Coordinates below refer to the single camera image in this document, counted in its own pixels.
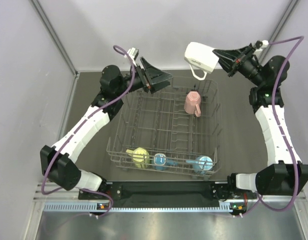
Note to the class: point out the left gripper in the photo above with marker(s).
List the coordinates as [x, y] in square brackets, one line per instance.
[151, 78]

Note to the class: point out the blue floral mug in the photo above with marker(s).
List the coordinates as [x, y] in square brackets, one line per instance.
[161, 162]

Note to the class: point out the pink mug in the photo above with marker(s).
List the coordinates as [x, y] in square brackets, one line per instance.
[192, 103]

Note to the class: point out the plain blue mug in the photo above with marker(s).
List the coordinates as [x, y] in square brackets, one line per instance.
[201, 164]

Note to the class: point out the grey wire dish rack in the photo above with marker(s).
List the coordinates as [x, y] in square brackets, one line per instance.
[158, 123]

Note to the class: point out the yellow mug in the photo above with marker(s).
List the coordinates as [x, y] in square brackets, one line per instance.
[140, 157]

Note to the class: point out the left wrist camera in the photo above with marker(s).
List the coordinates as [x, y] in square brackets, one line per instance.
[133, 53]

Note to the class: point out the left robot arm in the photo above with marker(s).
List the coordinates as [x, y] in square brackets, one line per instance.
[58, 160]

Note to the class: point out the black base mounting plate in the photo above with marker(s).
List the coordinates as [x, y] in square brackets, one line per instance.
[120, 190]

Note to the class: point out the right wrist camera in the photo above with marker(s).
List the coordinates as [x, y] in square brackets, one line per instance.
[260, 46]

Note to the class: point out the white mug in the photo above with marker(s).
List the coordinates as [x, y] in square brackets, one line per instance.
[202, 57]

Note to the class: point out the aluminium frame rail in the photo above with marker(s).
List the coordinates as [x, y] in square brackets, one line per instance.
[68, 201]

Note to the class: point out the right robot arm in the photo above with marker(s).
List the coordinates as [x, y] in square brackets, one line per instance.
[285, 174]

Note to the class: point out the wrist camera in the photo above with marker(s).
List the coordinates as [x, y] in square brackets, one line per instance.
[260, 46]
[133, 53]

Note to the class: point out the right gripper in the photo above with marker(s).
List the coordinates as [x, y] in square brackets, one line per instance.
[232, 60]

